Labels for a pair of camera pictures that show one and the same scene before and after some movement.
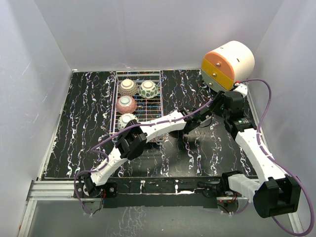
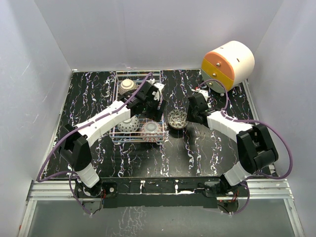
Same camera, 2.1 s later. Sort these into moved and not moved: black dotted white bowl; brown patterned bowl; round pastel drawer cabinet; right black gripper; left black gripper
Moved: right black gripper; left black gripper
Not moved: brown patterned bowl; round pastel drawer cabinet; black dotted white bowl
